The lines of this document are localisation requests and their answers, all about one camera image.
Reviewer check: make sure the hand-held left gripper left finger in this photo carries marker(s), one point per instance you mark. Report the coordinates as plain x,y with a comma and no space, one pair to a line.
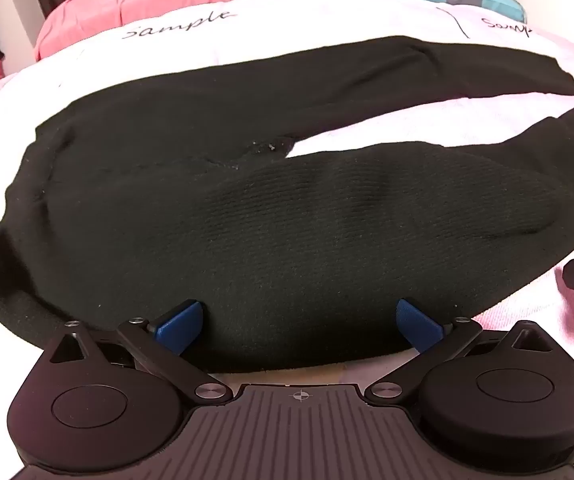
183,324

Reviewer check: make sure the black pants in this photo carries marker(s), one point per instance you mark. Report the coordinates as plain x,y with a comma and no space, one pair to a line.
267,240

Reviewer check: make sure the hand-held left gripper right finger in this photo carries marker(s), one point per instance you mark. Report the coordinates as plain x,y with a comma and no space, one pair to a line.
417,325

